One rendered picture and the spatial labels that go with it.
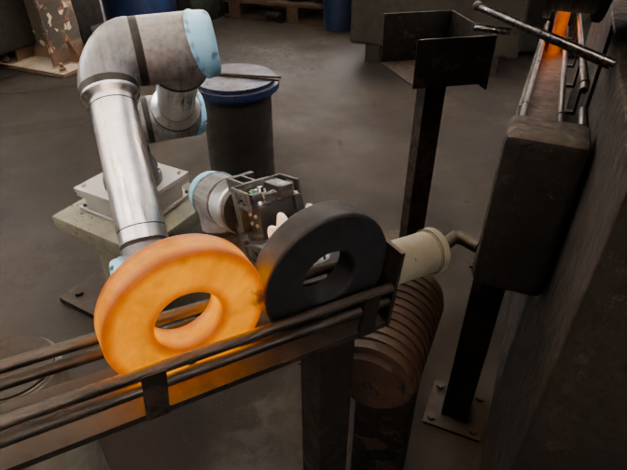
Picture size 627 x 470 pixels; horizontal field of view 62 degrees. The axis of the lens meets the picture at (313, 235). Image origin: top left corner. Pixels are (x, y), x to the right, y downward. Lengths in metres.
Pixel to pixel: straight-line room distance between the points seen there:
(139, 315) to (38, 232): 1.61
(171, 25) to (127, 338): 0.61
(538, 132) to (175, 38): 0.59
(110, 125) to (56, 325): 0.88
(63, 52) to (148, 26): 2.77
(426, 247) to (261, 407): 0.78
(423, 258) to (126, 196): 0.46
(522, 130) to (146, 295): 0.48
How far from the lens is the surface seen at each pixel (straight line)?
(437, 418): 1.32
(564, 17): 1.75
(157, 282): 0.46
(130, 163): 0.86
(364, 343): 0.73
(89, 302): 1.66
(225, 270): 0.48
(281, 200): 0.63
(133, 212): 0.83
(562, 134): 0.71
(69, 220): 1.50
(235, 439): 1.28
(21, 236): 2.08
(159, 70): 0.96
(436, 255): 0.65
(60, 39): 3.70
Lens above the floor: 1.07
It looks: 36 degrees down
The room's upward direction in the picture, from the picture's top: straight up
